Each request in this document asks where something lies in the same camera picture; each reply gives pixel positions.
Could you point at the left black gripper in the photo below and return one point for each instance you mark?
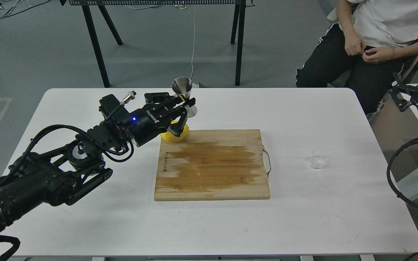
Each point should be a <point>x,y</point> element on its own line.
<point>156,117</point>

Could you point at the steel double jigger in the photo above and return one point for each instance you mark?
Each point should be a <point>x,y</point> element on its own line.
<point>182,87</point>

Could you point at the clear glass measuring cup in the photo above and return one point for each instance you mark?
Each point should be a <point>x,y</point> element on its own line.
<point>319,158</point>

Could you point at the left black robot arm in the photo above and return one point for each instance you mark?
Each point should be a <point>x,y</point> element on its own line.
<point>63,163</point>

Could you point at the person left hand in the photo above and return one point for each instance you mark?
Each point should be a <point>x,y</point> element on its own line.
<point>378,55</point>

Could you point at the person right hand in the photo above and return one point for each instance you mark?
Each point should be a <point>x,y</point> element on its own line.
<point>354,44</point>

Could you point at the yellow lemon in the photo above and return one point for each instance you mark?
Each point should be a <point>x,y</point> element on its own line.
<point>169,137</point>

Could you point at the seated person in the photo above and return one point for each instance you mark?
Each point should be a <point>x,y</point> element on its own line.
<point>380,23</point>

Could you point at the wooden cutting board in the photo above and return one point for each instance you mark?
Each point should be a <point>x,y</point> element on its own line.
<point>212,164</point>

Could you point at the black metal table frame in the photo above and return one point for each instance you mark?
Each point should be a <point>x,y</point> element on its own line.
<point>129,37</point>

